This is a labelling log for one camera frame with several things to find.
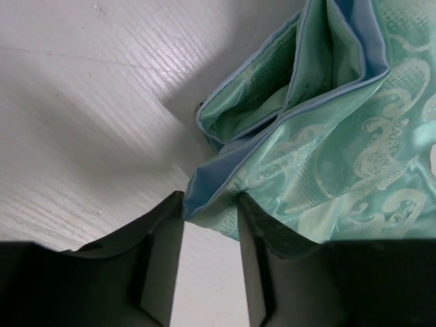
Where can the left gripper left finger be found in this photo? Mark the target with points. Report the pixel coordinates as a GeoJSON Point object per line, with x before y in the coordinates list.
{"type": "Point", "coordinates": [126, 278]}

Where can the green patterned cloth napkin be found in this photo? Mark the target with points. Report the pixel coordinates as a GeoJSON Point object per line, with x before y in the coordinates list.
{"type": "Point", "coordinates": [329, 126]}

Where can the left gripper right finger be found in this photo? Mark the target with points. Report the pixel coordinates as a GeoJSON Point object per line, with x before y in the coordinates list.
{"type": "Point", "coordinates": [293, 281]}

